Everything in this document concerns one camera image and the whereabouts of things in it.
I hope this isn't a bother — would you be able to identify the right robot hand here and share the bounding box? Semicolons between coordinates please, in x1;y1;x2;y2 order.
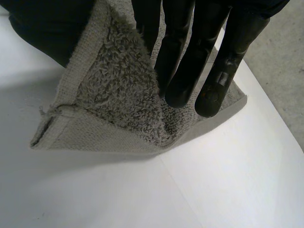
0;0;290;118

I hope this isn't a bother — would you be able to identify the grey towel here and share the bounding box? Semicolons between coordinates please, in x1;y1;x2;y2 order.
29;0;248;154

